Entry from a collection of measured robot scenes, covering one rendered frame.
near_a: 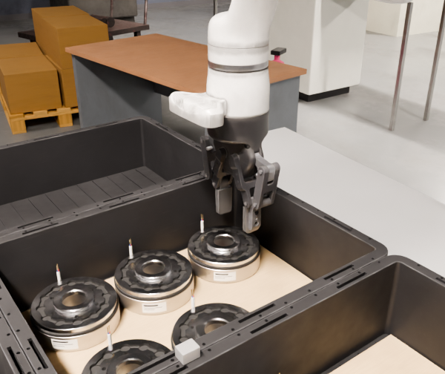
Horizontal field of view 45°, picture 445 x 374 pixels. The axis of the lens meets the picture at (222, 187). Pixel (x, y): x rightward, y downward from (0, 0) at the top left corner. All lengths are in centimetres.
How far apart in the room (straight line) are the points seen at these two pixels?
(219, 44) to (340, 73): 378
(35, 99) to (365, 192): 285
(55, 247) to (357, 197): 76
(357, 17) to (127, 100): 193
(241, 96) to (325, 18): 354
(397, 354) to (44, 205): 62
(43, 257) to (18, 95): 311
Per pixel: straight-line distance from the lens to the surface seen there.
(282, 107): 257
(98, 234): 73
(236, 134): 62
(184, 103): 61
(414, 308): 65
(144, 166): 109
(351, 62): 443
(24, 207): 99
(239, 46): 60
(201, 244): 76
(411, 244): 112
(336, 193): 128
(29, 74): 376
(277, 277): 75
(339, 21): 424
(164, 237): 79
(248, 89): 61
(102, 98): 328
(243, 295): 72
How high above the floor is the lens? 127
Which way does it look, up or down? 26 degrees down
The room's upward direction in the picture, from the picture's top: straight up
